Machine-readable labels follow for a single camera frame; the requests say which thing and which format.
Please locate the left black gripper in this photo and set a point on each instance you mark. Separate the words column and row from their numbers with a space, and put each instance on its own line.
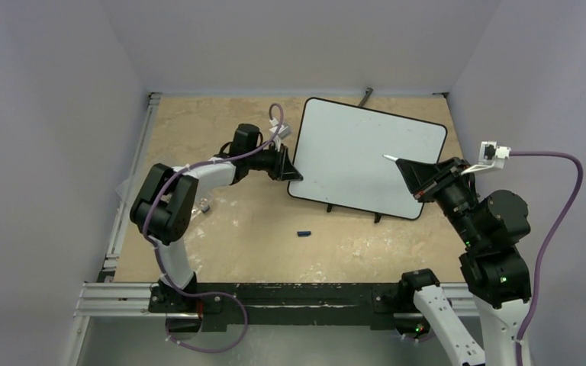
column 281, row 168

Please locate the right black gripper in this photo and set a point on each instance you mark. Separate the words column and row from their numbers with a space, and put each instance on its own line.
column 437, row 179

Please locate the blue whiteboard marker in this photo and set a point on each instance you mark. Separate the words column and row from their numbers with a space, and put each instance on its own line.
column 391, row 158

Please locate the white whiteboard black frame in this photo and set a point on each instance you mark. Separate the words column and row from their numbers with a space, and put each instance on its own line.
column 339, row 152

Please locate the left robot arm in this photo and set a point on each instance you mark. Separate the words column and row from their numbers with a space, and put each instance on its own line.
column 162, row 209

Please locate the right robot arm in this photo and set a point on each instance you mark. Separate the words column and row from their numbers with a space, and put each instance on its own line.
column 494, row 271

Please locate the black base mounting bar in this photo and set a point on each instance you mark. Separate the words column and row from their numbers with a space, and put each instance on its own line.
column 215, row 306

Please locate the clear plastic bag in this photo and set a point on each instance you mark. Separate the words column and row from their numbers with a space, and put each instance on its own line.
column 126, row 190

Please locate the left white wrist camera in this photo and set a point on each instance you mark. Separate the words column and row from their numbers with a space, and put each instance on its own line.
column 283, row 132

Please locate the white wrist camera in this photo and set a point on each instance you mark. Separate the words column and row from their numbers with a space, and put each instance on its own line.
column 283, row 132
column 491, row 157

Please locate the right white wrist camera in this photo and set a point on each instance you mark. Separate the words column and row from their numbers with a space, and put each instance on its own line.
column 491, row 157

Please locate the aluminium frame rail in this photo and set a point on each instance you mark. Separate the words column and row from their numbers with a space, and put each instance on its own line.
column 105, row 298

